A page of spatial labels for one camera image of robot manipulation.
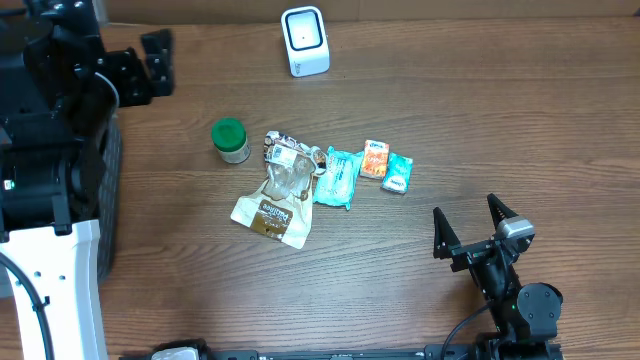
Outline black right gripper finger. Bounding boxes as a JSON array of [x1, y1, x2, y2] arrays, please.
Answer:
[[487, 193, 518, 229], [433, 207, 460, 250]]

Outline teal tissue pack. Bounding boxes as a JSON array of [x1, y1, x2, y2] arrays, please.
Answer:
[[381, 153, 413, 194]]

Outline orange tissue pack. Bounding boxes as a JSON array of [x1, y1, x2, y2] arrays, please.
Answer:
[[360, 140, 390, 179]]

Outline green cap bottle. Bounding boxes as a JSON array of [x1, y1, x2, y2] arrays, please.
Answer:
[[211, 117, 251, 164]]

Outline teal wet wipes pack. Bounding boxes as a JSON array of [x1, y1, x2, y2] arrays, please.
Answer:
[[313, 146, 364, 210]]

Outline clear bagged bread snack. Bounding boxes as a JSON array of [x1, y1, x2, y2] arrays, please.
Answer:
[[231, 131, 327, 249]]

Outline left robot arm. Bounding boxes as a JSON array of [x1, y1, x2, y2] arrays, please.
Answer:
[[1, 1, 174, 359]]

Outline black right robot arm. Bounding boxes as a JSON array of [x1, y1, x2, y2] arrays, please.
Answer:
[[425, 193, 563, 360]]

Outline white barcode scanner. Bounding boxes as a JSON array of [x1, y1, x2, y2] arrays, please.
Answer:
[[281, 6, 330, 78]]

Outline grey plastic shopping basket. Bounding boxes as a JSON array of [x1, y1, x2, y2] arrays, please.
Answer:
[[97, 120, 123, 284]]

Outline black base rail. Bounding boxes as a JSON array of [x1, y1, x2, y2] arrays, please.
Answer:
[[120, 339, 491, 360]]

